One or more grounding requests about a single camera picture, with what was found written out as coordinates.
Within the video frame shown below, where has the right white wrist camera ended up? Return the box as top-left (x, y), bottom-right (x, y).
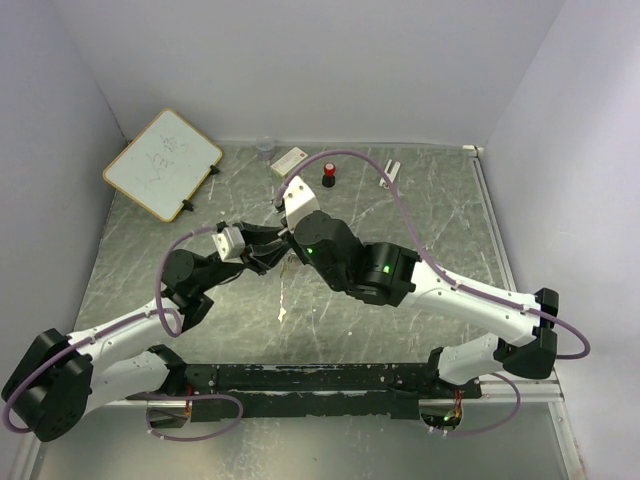
top-left (275, 175), bottom-right (320, 233)

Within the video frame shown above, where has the silver keys bunch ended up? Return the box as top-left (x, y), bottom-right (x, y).
top-left (280, 254), bottom-right (298, 278)

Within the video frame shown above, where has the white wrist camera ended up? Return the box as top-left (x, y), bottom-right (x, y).
top-left (275, 175), bottom-right (320, 233)
top-left (212, 226), bottom-right (246, 262)

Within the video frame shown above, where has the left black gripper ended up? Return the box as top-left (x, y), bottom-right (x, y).
top-left (197, 219), bottom-right (291, 292)

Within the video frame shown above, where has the red black stamp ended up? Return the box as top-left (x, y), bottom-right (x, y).
top-left (321, 162), bottom-right (336, 188)

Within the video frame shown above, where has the clear plastic cup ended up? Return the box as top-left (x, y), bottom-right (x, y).
top-left (256, 136), bottom-right (275, 160)

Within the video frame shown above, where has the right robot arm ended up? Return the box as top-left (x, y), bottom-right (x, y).
top-left (282, 210), bottom-right (558, 398)

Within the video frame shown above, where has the white corner bracket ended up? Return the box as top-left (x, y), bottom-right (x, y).
top-left (462, 144), bottom-right (484, 155)

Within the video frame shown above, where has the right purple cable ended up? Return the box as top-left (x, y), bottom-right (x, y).
top-left (272, 148), bottom-right (591, 438)

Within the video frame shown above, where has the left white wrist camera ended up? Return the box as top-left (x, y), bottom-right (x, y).
top-left (212, 226), bottom-right (246, 262)

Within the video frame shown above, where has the small whiteboard with yellow frame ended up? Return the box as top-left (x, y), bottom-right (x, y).
top-left (103, 108), bottom-right (223, 223)

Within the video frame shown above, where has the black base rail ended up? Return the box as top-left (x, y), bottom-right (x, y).
top-left (157, 363), bottom-right (481, 422)

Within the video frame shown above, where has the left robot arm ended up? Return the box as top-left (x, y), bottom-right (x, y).
top-left (1, 222), bottom-right (290, 442)

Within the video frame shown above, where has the white plastic clip tool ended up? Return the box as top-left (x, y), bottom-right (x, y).
top-left (379, 159), bottom-right (401, 189)

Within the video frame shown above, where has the green white small box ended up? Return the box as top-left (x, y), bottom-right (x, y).
top-left (270, 147), bottom-right (308, 178)

